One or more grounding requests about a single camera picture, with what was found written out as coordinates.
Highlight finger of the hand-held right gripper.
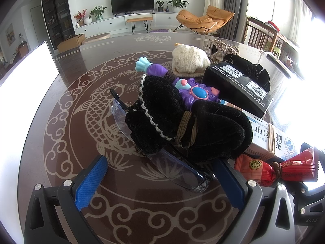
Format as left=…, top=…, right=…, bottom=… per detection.
left=300, top=144, right=325, bottom=168
left=292, top=180, right=325, bottom=225

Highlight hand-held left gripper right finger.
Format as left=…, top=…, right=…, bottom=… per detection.
left=213, top=160, right=296, bottom=244

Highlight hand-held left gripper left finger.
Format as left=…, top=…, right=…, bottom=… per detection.
left=24, top=155, right=108, bottom=244

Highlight red snack packet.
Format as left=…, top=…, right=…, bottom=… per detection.
left=234, top=146, right=320, bottom=186

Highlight white blue cream box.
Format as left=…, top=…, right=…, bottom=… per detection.
left=221, top=99, right=302, bottom=160

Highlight clear safety glasses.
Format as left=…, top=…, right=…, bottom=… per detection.
left=110, top=88, right=211, bottom=192

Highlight purple plastic toy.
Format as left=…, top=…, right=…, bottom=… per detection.
left=135, top=57, right=221, bottom=107

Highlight black cardboard box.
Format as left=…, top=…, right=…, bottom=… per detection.
left=200, top=61, right=273, bottom=119

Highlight black velvet hair bow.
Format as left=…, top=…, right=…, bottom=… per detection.
left=223, top=54, right=271, bottom=92
left=125, top=73, right=254, bottom=162

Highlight dark wooden chair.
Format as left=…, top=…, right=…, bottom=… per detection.
left=242, top=16, right=280, bottom=51

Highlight beige knit pouch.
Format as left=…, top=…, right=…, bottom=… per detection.
left=171, top=43, right=211, bottom=73

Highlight brown cardboard box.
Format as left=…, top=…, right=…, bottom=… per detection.
left=57, top=34, right=86, bottom=52

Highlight round wooden board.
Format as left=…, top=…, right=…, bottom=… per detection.
left=82, top=33, right=111, bottom=44

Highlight wooden side cabinet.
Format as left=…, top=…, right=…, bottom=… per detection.
left=18, top=42, right=28, bottom=59

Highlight white television cabinet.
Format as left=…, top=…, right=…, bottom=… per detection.
left=74, top=12, right=183, bottom=37

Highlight grey curtain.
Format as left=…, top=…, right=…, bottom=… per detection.
left=220, top=0, right=250, bottom=41

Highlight red flower arrangement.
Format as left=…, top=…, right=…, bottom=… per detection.
left=74, top=10, right=88, bottom=27

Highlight orange lounge chair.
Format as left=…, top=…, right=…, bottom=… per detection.
left=176, top=5, right=234, bottom=35

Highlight wooden bench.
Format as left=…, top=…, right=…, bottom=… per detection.
left=126, top=17, right=153, bottom=33

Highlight black display cabinet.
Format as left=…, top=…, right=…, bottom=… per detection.
left=41, top=0, right=75, bottom=50

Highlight black television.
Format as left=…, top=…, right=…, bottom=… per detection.
left=110, top=0, right=155, bottom=14

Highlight large leafy potted plant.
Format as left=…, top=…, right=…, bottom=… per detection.
left=166, top=0, right=189, bottom=13

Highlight framed wall picture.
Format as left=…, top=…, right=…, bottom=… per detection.
left=5, top=23, right=14, bottom=46

